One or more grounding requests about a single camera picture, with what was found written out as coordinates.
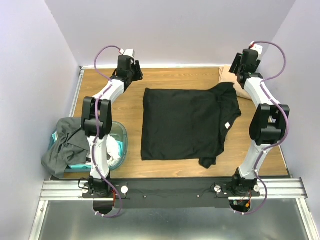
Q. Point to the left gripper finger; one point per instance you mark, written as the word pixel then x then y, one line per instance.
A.
pixel 133 68
pixel 139 74

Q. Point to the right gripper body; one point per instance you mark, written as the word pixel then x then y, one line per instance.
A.
pixel 256 63

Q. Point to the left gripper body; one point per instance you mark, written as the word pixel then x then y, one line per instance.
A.
pixel 130 73

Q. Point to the black t shirt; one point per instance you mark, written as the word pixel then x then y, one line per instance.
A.
pixel 183 124

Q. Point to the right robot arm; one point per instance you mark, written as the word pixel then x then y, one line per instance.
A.
pixel 268 126

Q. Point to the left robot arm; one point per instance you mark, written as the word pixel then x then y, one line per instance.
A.
pixel 96 120

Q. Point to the folded beige t shirt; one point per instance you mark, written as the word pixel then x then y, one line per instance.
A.
pixel 226 77

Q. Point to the teal plastic basket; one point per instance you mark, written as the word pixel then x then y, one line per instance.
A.
pixel 118 132

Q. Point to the white clothes in basket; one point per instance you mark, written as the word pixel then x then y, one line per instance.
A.
pixel 113 152

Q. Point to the grey t shirt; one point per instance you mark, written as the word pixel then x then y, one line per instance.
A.
pixel 71 147

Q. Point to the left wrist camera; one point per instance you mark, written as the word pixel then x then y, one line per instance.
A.
pixel 128 52

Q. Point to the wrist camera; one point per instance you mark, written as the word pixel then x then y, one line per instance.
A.
pixel 256 47
pixel 128 52

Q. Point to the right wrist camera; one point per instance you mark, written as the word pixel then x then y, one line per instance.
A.
pixel 256 47

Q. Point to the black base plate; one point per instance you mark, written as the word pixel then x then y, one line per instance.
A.
pixel 189 192

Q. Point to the aluminium rail frame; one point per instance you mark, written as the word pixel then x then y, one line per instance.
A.
pixel 63 214

